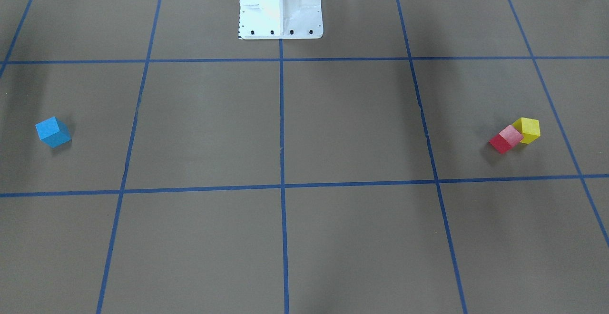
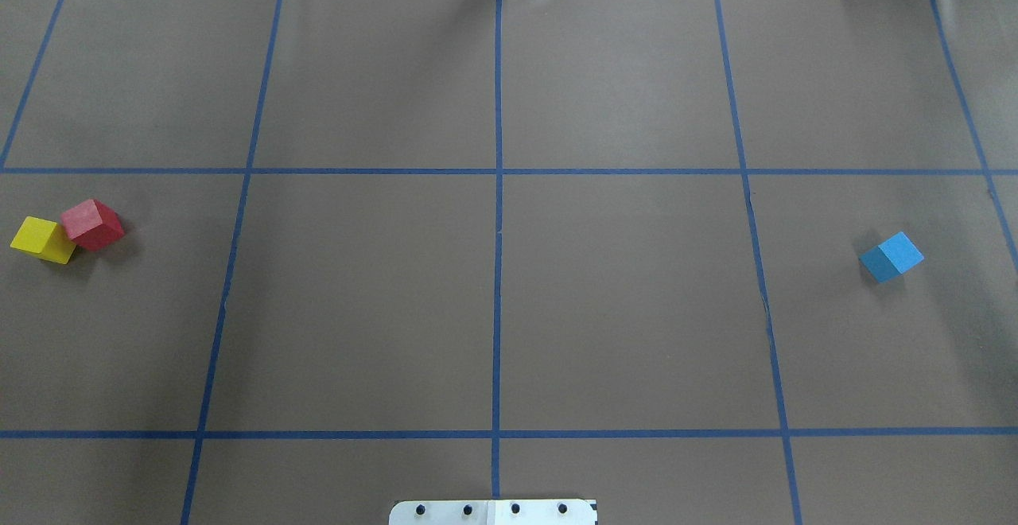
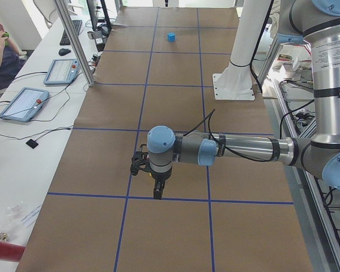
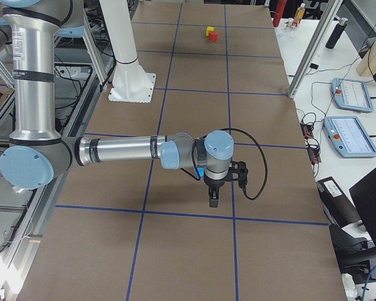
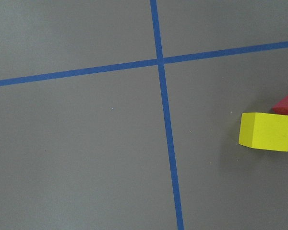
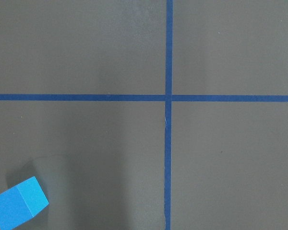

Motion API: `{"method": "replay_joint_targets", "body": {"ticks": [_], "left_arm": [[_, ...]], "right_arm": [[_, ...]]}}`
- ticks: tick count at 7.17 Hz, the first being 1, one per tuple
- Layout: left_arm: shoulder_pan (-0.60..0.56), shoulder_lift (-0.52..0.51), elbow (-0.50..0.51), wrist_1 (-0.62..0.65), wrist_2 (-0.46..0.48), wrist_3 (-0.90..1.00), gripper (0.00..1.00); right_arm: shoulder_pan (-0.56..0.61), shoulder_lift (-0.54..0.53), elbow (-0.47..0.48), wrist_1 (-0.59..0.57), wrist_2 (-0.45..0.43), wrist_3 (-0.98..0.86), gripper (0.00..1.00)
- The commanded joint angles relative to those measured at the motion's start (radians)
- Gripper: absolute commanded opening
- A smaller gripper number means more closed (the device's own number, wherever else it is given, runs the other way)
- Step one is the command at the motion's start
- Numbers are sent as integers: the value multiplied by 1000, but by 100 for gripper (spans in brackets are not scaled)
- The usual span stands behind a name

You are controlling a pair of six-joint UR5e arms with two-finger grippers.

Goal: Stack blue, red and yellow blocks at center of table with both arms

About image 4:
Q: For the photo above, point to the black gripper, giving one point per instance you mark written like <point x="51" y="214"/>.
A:
<point x="215" y="184"/>

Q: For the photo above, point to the red wooden block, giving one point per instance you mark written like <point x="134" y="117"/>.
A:
<point x="213" y="36"/>

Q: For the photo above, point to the yellow wooden block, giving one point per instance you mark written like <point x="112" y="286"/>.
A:
<point x="209" y="29"/>

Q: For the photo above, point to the blue wooden block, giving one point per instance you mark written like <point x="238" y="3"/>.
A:
<point x="200" y="172"/>

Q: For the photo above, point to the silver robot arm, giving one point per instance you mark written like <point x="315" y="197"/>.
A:
<point x="38" y="153"/>

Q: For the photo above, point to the orange electronics board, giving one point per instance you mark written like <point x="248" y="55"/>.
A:
<point x="307" y="131"/>

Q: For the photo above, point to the near teach pendant tablet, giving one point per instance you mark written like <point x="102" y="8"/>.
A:
<point x="348" y="137"/>

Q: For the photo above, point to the teach pendant tablet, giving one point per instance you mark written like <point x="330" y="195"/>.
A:
<point x="351" y="95"/>
<point x="348" y="137"/>

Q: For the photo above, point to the black monitor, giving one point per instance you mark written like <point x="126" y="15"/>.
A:
<point x="363" y="194"/>

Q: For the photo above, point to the far teach pendant tablet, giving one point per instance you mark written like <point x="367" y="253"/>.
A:
<point x="351" y="95"/>

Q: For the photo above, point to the orange drink bottle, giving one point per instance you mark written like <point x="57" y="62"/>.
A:
<point x="298" y="15"/>

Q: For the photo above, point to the red fire extinguisher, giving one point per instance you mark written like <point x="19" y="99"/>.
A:
<point x="280" y="7"/>

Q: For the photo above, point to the black water bottle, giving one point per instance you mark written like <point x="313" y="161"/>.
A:
<point x="336" y="33"/>

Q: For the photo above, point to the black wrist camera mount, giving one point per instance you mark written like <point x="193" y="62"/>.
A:
<point x="239" y="173"/>

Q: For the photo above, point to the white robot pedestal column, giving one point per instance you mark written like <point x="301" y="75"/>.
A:
<point x="130" y="82"/>

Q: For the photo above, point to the aluminium frame post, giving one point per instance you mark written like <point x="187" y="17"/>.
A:
<point x="320" y="31"/>

